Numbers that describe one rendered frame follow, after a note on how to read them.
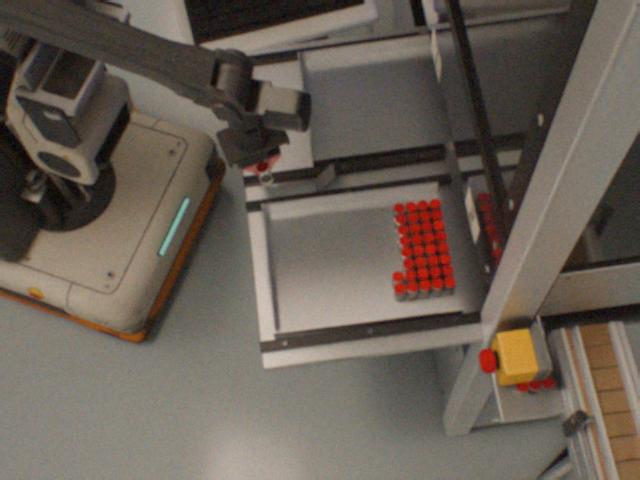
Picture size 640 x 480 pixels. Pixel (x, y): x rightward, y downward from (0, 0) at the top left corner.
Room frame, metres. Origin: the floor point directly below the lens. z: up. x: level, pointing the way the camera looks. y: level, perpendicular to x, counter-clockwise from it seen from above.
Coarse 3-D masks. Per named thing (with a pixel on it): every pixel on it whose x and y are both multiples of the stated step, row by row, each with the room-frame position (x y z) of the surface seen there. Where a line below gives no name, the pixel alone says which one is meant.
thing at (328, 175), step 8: (328, 168) 0.77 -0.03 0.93; (320, 176) 0.76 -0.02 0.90; (328, 176) 0.75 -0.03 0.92; (288, 184) 0.77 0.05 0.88; (296, 184) 0.76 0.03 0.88; (304, 184) 0.76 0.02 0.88; (312, 184) 0.76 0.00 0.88; (320, 184) 0.75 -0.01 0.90; (272, 192) 0.75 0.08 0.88; (280, 192) 0.75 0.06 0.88; (288, 192) 0.75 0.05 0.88; (296, 192) 0.75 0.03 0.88; (304, 192) 0.74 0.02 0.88
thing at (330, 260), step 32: (352, 192) 0.71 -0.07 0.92; (384, 192) 0.71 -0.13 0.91; (416, 192) 0.71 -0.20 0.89; (288, 224) 0.68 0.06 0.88; (320, 224) 0.67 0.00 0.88; (352, 224) 0.66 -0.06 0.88; (384, 224) 0.65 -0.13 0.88; (288, 256) 0.61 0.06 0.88; (320, 256) 0.61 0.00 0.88; (352, 256) 0.60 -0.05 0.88; (384, 256) 0.59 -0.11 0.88; (288, 288) 0.55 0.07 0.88; (320, 288) 0.54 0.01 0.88; (352, 288) 0.53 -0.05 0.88; (384, 288) 0.52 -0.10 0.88; (288, 320) 0.49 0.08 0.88; (320, 320) 0.48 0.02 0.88; (352, 320) 0.47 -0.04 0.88; (384, 320) 0.45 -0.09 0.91
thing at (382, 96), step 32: (320, 64) 1.04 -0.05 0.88; (352, 64) 1.03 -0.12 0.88; (384, 64) 1.02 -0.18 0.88; (416, 64) 1.00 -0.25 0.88; (320, 96) 0.96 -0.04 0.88; (352, 96) 0.95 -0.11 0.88; (384, 96) 0.94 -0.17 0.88; (416, 96) 0.93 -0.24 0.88; (320, 128) 0.88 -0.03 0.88; (352, 128) 0.87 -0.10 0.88; (384, 128) 0.86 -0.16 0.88; (416, 128) 0.85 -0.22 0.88; (448, 128) 0.84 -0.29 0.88; (320, 160) 0.79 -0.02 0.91; (352, 160) 0.79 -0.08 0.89
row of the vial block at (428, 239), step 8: (424, 208) 0.65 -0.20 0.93; (424, 216) 0.64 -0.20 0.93; (424, 224) 0.62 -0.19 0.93; (424, 232) 0.61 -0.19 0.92; (424, 240) 0.59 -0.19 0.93; (432, 240) 0.59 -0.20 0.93; (424, 248) 0.58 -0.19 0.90; (432, 248) 0.57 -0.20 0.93; (424, 256) 0.57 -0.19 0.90; (432, 256) 0.55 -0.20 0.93; (432, 264) 0.54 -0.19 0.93; (432, 272) 0.52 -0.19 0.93; (440, 272) 0.52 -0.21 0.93; (432, 280) 0.51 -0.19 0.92; (440, 280) 0.51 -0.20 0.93; (432, 288) 0.50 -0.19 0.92; (440, 288) 0.49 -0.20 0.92; (432, 296) 0.49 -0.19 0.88
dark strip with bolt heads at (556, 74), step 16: (576, 0) 0.49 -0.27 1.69; (592, 0) 0.46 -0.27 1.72; (576, 16) 0.48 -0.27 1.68; (592, 16) 0.45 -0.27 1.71; (576, 32) 0.47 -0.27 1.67; (560, 48) 0.49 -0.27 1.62; (576, 48) 0.46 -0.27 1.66; (560, 64) 0.48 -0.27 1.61; (560, 80) 0.46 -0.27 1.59; (544, 96) 0.49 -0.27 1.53; (560, 96) 0.45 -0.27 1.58; (544, 112) 0.47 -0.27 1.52; (544, 128) 0.46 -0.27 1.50; (528, 144) 0.48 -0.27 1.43; (528, 160) 0.47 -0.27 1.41; (528, 176) 0.46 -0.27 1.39; (512, 192) 0.48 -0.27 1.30; (512, 208) 0.47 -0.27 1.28; (512, 224) 0.45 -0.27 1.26
